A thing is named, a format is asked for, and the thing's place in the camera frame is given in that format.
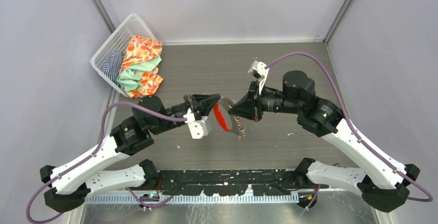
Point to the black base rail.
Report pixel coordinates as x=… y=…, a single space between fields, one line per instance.
x=262 y=182

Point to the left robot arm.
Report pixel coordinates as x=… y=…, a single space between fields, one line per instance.
x=88 y=175

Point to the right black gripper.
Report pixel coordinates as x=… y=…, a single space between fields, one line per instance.
x=250 y=106

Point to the mint green cloth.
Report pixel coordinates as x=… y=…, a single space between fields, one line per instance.
x=136 y=75

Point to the white plastic basket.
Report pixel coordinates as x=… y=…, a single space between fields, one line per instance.
x=118 y=41

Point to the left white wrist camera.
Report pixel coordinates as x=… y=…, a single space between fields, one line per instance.
x=199 y=126

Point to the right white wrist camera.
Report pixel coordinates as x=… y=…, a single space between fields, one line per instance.
x=260 y=72

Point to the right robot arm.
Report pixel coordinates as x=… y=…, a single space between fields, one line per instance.
x=381 y=181

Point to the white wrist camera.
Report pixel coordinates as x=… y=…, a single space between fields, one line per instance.
x=199 y=126
x=260 y=72

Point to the orange floral cloth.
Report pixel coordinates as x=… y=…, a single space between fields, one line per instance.
x=143 y=49

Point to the red handled metal keyring holder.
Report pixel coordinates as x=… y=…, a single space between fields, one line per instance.
x=229 y=123

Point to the blue striped cloth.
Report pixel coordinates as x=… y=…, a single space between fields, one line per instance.
x=111 y=68

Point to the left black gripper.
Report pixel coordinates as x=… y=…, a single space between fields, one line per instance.
x=201 y=103

